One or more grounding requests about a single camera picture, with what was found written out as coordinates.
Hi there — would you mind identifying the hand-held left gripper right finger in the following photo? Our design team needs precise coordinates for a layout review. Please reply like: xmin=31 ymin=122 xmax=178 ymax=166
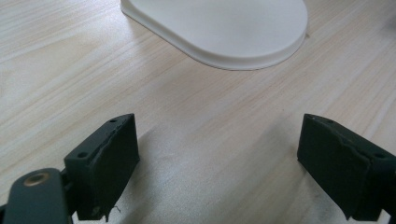
xmin=296 ymin=113 xmax=396 ymax=222

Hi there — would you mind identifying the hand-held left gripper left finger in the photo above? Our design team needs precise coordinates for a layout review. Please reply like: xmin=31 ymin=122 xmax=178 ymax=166
xmin=64 ymin=113 xmax=141 ymax=222

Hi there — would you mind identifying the white oval plastic tray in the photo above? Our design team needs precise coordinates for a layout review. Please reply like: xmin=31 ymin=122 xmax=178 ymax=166
xmin=120 ymin=0 xmax=309 ymax=71

